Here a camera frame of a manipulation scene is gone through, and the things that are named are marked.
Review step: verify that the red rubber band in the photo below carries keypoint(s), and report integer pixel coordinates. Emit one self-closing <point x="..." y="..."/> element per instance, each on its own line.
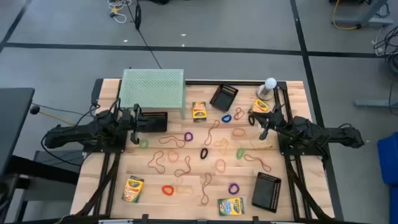
<point x="160" y="140"/>
<point x="148" y="164"/>
<point x="211" y="132"/>
<point x="175" y="173"/>
<point x="258" y="160"/>
<point x="203" y="189"/>
<point x="238" y="113"/>

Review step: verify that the yellow green crayon box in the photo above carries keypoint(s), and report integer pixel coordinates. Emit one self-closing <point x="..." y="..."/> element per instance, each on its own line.
<point x="260" y="106"/>
<point x="133" y="189"/>
<point x="199" y="111"/>

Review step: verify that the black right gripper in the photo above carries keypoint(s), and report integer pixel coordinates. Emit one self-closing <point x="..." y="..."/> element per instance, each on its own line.
<point x="273" y="119"/>

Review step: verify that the grey low cabinet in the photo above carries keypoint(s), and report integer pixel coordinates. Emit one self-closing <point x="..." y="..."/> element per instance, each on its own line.
<point x="62" y="155"/>

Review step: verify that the green perforated metal shelf riser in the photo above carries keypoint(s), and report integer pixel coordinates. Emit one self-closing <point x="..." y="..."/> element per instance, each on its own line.
<point x="152" y="88"/>

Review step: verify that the grey desk leg frame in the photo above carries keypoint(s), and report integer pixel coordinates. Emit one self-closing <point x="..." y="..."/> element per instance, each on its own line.
<point x="373" y="21"/>

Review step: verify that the grey desk foot bar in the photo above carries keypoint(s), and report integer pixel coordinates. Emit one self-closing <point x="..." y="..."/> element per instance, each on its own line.
<point x="373" y="103"/>

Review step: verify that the black desk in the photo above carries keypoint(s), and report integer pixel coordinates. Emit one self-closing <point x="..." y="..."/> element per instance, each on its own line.
<point x="15" y="124"/>

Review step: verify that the yellow rubber band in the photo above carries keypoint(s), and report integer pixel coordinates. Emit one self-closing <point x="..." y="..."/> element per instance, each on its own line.
<point x="221" y="146"/>
<point x="177" y="186"/>

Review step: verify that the green blue crayon box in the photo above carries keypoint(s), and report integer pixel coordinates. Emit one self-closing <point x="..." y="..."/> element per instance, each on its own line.
<point x="231" y="206"/>

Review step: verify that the orange rubber band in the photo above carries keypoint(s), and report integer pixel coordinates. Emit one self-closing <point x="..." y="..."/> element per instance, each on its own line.
<point x="168" y="156"/>
<point x="232" y="132"/>
<point x="216" y="165"/>

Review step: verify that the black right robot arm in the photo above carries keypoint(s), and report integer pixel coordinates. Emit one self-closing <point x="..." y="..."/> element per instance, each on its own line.
<point x="326" y="133"/>

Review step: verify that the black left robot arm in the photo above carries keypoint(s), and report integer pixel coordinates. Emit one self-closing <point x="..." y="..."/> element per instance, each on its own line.
<point x="77" y="132"/>

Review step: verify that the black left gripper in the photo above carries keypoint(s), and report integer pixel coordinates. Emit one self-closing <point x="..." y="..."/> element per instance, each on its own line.
<point x="135" y="124"/>

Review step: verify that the black mesh plastic basket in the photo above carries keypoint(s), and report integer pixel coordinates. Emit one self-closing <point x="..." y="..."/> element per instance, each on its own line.
<point x="265" y="193"/>
<point x="160" y="124"/>
<point x="224" y="98"/>

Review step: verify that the white light bulb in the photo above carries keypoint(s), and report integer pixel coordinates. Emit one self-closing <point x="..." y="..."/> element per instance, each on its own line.
<point x="270" y="82"/>

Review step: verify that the yellow thin rod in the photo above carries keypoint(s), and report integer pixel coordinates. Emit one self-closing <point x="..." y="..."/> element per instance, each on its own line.
<point x="53" y="118"/>

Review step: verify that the black stand pole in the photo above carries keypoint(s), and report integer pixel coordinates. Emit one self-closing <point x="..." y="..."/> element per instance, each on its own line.
<point x="138" y="15"/>

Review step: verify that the blue plastic bin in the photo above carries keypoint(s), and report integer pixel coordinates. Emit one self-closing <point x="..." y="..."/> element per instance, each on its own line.
<point x="388" y="158"/>

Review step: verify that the black flat corner panel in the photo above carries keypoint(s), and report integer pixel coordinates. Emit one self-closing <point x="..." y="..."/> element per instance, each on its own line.
<point x="97" y="91"/>

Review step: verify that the black round ball knob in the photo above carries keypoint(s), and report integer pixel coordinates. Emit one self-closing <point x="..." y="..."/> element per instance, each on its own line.
<point x="35" y="109"/>

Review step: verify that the round metal lamp base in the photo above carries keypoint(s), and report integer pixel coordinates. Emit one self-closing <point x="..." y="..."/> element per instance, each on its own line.
<point x="262" y="94"/>

